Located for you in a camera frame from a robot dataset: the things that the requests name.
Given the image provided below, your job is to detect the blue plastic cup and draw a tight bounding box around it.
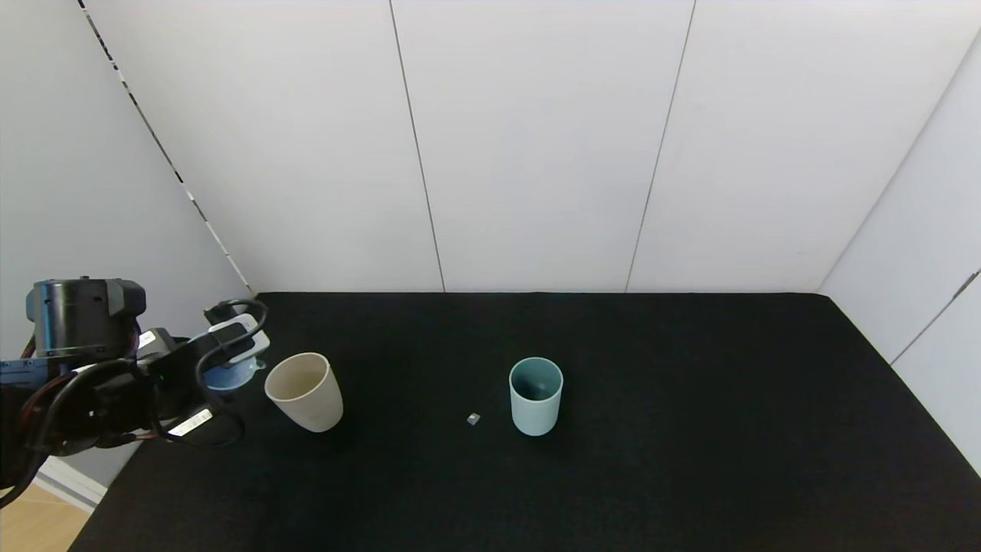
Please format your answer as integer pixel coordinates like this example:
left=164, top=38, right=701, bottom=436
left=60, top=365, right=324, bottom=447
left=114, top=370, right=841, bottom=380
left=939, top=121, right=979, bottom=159
left=203, top=356, right=266, bottom=393

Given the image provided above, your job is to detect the green plastic cup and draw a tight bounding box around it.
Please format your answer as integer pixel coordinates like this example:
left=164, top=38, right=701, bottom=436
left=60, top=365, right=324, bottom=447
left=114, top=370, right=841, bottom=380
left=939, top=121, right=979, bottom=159
left=509, top=356, right=564, bottom=437

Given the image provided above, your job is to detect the beige plastic cup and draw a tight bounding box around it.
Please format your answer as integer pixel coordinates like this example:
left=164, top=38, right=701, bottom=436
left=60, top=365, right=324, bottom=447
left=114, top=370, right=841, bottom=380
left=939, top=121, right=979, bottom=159
left=264, top=352, right=344, bottom=432

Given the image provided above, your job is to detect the white baseboard strip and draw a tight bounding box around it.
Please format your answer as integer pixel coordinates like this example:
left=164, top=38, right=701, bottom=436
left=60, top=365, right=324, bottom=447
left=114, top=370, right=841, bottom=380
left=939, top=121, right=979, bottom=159
left=34, top=456, right=108, bottom=513

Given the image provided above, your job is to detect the silver white wrist camera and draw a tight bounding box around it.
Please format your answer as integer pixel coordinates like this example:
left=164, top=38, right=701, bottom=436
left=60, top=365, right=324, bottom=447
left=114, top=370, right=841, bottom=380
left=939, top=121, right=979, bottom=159
left=208, top=314, right=271, bottom=366

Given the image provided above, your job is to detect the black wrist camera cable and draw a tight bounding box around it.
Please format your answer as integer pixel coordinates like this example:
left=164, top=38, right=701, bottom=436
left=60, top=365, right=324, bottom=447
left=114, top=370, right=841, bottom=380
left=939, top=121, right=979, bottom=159
left=153, top=298, right=270, bottom=448

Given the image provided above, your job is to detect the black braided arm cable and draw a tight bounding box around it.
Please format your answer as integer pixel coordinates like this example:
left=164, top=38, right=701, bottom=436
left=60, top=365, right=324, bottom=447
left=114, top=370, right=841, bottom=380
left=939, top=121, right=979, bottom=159
left=0, top=359, right=85, bottom=508

